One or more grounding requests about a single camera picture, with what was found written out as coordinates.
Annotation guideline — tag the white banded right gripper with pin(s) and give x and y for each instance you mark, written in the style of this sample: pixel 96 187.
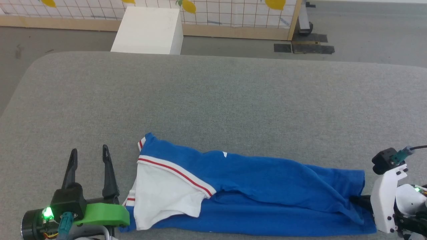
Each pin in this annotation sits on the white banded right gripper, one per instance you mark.
pixel 383 203

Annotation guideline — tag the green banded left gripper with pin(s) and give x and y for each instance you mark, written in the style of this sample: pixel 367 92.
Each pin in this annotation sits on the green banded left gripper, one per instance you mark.
pixel 103 215

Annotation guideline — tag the blue and white basketball jersey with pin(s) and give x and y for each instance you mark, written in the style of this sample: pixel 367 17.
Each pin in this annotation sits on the blue and white basketball jersey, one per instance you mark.
pixel 260 186

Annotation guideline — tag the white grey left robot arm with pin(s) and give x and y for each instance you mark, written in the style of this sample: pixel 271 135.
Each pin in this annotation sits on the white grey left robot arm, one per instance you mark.
pixel 93 236

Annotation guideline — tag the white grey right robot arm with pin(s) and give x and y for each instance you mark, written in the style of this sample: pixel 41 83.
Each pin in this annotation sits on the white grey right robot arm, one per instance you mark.
pixel 408 200

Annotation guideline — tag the long black floor tape strip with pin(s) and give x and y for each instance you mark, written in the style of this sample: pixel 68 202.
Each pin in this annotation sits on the long black floor tape strip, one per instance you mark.
pixel 313 49

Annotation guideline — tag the short black floor tape patch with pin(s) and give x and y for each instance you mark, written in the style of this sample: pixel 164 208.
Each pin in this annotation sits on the short black floor tape patch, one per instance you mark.
pixel 310 37

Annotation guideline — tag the grey metal stand foot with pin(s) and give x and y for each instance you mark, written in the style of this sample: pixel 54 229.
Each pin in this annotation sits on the grey metal stand foot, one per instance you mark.
pixel 304 23

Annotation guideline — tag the wood framed tiled partition panel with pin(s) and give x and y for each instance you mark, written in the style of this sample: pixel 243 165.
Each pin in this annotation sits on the wood framed tiled partition panel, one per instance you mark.
pixel 233 31

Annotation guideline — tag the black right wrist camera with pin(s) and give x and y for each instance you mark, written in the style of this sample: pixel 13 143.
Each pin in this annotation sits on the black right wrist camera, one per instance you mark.
pixel 382 161

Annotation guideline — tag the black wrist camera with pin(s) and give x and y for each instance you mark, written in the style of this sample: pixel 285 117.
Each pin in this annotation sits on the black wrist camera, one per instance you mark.
pixel 31 225
pixel 382 161

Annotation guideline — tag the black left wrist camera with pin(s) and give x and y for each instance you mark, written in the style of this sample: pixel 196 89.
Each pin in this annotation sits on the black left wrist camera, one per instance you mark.
pixel 31 225

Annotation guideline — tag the white box pedestal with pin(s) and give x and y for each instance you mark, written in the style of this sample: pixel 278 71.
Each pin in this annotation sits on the white box pedestal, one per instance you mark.
pixel 146 30

